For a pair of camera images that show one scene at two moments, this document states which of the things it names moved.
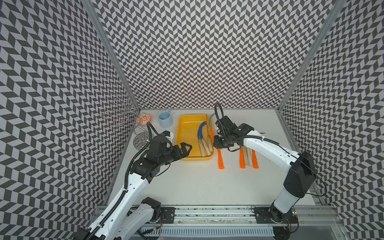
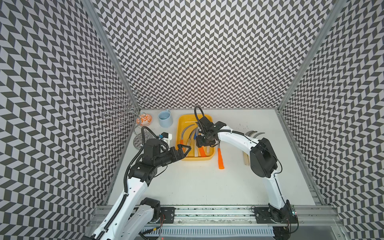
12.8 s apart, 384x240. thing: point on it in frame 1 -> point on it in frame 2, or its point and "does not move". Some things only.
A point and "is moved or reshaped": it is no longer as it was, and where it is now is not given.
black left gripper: (184, 152) does not move
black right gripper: (217, 144) -> (199, 141)
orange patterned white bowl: (143, 119) does not move
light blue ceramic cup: (165, 119) does not move
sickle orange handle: (210, 127) is moved or reshaped
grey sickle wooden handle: (206, 147) -> (189, 138)
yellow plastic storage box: (187, 128) does not move
